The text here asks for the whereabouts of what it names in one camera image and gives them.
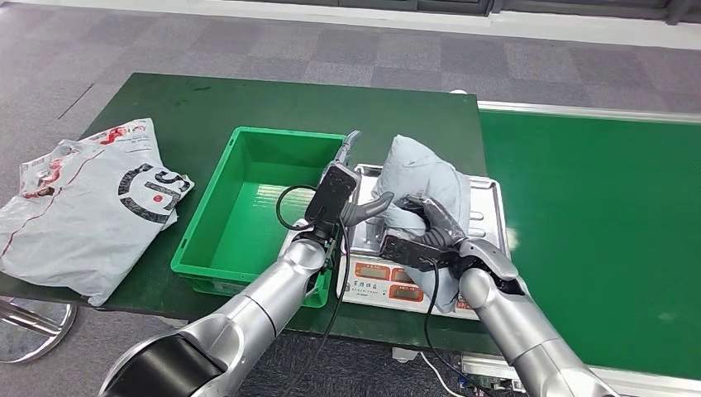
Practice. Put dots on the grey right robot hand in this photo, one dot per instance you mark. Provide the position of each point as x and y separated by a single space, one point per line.
443 224

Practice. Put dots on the black left wrist sensor plate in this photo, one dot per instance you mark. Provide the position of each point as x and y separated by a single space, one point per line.
331 192

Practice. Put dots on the white table foot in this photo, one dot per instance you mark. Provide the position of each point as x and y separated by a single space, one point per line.
404 355

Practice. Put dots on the round chrome stool base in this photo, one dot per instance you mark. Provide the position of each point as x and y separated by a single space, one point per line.
33 340

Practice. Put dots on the large white parcel black logo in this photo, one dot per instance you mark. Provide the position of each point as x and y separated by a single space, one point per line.
82 219

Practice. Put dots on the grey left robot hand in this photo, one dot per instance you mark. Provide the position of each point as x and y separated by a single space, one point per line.
372 207

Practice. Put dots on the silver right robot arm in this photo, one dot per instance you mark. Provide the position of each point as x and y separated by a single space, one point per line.
520 334

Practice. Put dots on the conveyor controller board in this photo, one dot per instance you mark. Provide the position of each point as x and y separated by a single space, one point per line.
482 386

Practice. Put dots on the white scale with steel tray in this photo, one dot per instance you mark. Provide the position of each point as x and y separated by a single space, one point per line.
487 208

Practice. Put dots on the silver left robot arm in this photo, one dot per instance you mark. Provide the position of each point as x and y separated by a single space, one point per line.
246 318

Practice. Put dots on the plain grey parcel bag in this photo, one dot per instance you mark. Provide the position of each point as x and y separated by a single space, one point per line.
416 170

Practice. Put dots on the black right wrist sensor plate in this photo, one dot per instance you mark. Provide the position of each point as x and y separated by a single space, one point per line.
411 252

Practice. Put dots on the black wrist sensor plate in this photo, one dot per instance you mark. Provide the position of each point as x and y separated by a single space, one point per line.
331 192
411 252

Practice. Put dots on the green plastic crate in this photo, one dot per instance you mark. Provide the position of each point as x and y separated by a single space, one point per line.
246 230

